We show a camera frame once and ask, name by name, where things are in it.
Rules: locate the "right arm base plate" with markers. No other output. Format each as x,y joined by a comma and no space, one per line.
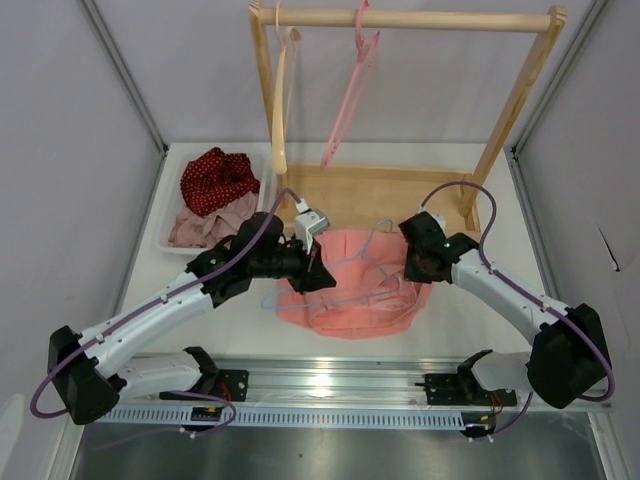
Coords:
451,389

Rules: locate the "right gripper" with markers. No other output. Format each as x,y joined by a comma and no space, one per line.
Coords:
411,274

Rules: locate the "salmon pink skirt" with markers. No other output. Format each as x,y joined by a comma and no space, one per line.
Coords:
362,322

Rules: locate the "dusty pink cloth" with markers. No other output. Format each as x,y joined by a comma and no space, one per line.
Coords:
193,231

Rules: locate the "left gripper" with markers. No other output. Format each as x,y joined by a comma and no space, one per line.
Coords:
312,274

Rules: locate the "white slotted cable duct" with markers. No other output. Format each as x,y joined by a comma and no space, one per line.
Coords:
249,416

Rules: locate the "beige wooden hanger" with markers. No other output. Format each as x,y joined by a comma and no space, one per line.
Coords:
283,91

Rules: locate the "light blue wire hanger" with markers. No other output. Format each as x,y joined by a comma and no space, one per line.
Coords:
368,266

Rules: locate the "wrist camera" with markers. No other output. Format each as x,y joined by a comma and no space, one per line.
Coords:
440,219
308,223

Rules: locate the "aluminium mounting rail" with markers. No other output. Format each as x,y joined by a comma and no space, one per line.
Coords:
334,382

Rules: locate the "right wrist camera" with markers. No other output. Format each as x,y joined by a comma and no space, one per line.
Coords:
440,219

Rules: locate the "pink plastic hanger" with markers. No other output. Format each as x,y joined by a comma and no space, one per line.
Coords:
367,51

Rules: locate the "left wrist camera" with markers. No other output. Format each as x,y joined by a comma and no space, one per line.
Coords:
308,223

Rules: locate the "red polka dot cloth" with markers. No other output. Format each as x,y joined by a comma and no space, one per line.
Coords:
215,179

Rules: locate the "wooden clothes rack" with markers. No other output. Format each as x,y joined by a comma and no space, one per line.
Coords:
354,194

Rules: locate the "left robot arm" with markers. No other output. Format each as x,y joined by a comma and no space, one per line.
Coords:
93,370

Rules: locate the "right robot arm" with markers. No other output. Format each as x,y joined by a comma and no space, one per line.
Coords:
568,354

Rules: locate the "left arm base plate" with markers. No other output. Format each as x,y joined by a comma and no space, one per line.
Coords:
231,385

